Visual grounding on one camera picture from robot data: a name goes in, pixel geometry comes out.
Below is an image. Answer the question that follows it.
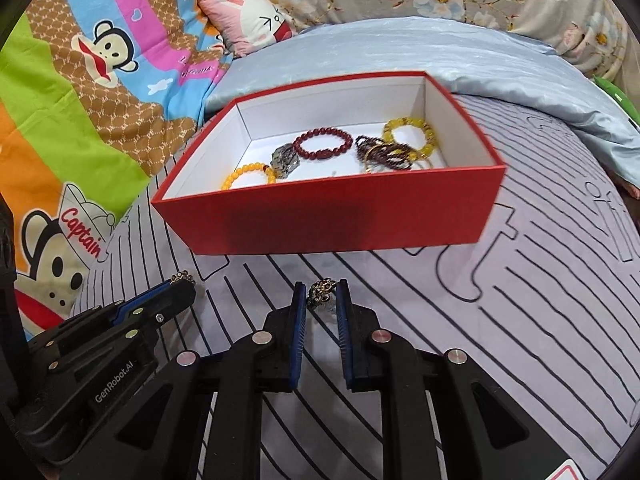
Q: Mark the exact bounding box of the colourful monkey cartoon sheet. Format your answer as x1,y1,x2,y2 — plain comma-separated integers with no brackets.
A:
1,0,231,336

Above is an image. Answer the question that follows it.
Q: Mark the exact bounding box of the light blue folded quilt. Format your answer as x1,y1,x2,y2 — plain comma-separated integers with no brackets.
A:
204,16,639,184

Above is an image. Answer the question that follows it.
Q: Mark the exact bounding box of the garnet multi-strand bracelet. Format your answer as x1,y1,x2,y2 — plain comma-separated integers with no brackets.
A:
354,134,417,174

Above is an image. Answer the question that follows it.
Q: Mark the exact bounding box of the pink bunny pillow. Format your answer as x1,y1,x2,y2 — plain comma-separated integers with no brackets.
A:
198,0,297,58

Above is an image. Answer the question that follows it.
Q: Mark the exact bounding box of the dark brown bead bracelet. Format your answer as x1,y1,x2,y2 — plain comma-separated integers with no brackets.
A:
305,276,338,313

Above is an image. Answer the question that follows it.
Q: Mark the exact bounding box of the yellow bead bracelet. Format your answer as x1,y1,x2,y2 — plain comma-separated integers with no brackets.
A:
382,116,440,164

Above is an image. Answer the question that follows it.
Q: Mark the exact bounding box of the thin gold bangle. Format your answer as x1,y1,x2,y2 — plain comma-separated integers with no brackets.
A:
357,143,434,172

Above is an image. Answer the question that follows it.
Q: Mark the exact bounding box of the dark red bead bracelet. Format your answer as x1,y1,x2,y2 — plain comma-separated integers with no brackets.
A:
292,128,355,162

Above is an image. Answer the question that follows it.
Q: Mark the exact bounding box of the red cardboard box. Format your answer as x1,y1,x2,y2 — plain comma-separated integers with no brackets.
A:
152,72,506,255

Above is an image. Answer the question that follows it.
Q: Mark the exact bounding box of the grey striped bed sheet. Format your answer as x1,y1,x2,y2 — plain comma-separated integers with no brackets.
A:
74,96,639,479

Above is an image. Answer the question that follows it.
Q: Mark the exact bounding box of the silver metal watch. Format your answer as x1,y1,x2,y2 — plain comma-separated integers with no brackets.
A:
270,143,300,180

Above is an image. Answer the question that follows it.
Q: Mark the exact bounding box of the orange bead bracelet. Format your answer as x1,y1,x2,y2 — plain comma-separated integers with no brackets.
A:
220,160,278,191

